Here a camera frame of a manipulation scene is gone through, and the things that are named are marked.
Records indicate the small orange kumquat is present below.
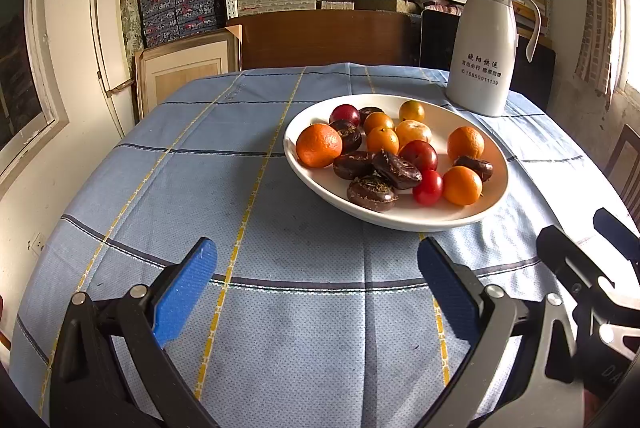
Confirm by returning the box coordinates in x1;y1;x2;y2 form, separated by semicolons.
363;111;395;135
366;127;400;155
398;100;426;123

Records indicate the pale yellow tangerine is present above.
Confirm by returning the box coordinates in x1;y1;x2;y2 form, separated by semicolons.
395;119;433;146

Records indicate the wooden chair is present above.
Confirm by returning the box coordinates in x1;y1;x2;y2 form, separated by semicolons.
602;123;640;209

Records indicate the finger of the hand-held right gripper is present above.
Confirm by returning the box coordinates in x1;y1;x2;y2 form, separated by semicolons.
592;207;640;269
536;225;617;309

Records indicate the grey marble slab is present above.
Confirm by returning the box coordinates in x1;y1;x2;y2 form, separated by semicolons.
118;0;146;59

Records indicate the white plate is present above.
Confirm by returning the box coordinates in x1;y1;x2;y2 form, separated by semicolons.
283;94;510;232

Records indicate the light wood cabinet door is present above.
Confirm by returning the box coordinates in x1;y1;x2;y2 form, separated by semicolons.
134;25;243;119

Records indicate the red cherry tomato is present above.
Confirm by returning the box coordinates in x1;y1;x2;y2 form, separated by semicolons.
412;169;445;206

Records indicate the white thermos jug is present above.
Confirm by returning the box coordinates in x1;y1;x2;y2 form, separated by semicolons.
445;0;542;117

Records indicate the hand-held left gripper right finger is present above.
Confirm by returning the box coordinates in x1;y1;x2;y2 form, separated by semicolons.
417;235;586;428

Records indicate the stack of blue patterned boxes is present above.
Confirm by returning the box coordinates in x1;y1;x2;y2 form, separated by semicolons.
139;0;226;49

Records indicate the brown wooden board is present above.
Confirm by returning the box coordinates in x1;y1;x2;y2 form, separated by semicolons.
226;10;421;70

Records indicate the orange tangerine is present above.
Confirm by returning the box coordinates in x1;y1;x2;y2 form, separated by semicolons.
447;126;486;162
295;123;344;169
442;165;484;206

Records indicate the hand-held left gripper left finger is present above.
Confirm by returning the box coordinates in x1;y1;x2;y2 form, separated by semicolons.
47;237;221;428

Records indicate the white trim strip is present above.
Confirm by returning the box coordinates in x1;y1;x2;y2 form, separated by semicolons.
89;0;126;139

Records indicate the dark red plum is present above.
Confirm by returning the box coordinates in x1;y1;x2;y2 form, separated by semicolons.
399;139;439;172
328;104;362;127

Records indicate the white patterned box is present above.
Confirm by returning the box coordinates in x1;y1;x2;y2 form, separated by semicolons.
236;0;318;15

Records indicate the white framed window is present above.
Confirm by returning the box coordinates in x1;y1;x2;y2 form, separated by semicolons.
0;0;71;189

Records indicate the woven curtain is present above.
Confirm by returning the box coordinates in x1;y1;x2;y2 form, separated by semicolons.
575;0;618;96

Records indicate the blue checked tablecloth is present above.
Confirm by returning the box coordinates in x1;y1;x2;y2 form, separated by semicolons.
10;62;636;428

